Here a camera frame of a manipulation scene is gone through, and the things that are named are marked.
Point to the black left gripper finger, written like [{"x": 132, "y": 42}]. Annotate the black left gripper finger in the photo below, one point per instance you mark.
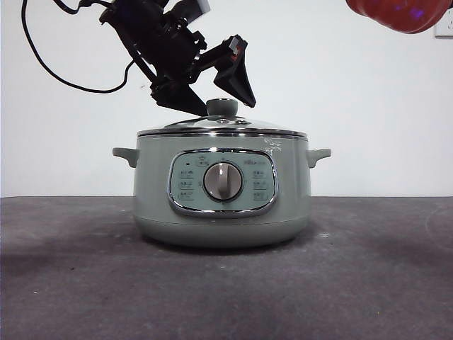
[
  {"x": 235, "y": 78},
  {"x": 177, "y": 97}
]

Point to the glass lid with green knob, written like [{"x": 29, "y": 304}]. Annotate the glass lid with green knob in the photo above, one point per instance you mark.
[{"x": 222, "y": 107}]

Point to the orange toy pumpkin green stem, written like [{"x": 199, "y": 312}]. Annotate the orange toy pumpkin green stem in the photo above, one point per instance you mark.
[{"x": 403, "y": 16}]

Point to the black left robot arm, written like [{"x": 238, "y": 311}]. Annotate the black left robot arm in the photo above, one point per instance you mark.
[{"x": 131, "y": 12}]

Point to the pale green electric cooking pot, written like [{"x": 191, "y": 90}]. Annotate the pale green electric cooking pot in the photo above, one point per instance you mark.
[{"x": 155, "y": 212}]

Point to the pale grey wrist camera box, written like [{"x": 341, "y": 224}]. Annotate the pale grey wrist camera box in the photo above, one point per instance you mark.
[{"x": 202, "y": 6}]

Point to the white wall socket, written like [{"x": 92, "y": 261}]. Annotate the white wall socket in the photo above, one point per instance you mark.
[{"x": 445, "y": 33}]

